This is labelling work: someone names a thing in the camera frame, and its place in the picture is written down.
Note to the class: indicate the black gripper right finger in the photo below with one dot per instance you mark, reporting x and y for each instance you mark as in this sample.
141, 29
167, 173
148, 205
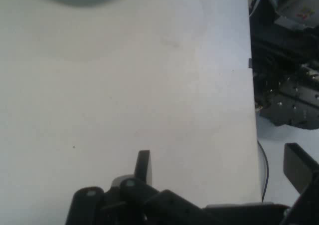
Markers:
295, 165

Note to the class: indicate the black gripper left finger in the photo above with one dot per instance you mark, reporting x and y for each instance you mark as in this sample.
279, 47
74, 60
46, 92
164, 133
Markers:
142, 165

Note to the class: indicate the black tape piece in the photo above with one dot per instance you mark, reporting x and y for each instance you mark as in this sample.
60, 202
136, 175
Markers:
249, 63

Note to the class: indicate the white box with red marks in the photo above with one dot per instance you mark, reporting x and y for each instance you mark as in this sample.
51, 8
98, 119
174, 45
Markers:
296, 8

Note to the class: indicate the black metal frame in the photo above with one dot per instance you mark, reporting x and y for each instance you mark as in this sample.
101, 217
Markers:
286, 92

